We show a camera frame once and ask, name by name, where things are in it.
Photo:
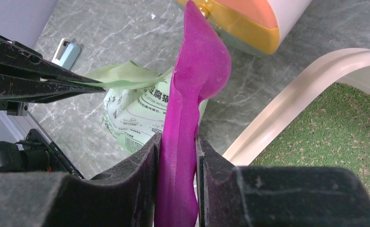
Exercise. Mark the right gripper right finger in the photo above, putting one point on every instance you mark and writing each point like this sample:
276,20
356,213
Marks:
260,196

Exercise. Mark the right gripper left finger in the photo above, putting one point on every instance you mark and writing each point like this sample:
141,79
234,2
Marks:
122,196

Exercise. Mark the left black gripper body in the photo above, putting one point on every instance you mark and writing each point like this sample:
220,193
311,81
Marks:
25,146

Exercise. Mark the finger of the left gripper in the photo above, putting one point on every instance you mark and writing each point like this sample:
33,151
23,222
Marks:
16,89
18,61

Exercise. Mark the green litter bag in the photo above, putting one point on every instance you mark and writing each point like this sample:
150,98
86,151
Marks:
136,102

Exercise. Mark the magenta plastic scoop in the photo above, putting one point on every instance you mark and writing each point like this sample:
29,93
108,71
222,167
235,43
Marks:
202,70

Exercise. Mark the beige litter box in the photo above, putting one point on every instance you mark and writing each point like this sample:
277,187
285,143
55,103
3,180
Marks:
322,118

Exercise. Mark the beige orange drawer cabinet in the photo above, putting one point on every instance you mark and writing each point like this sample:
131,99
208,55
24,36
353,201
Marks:
256,27

